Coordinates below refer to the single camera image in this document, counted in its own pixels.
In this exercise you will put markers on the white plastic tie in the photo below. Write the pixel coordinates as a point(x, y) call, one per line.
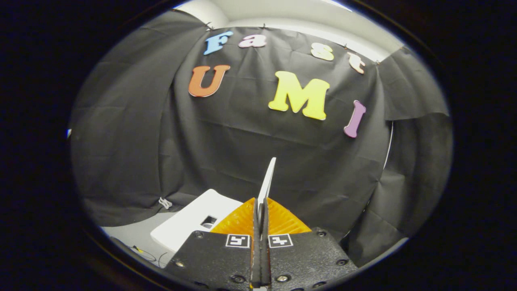
point(164, 203)

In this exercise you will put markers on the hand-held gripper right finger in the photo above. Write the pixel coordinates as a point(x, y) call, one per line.
point(307, 256)

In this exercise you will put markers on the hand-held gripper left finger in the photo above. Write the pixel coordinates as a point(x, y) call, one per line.
point(214, 260)

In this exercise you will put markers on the black backdrop cloth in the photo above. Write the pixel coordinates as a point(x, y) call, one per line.
point(242, 153)

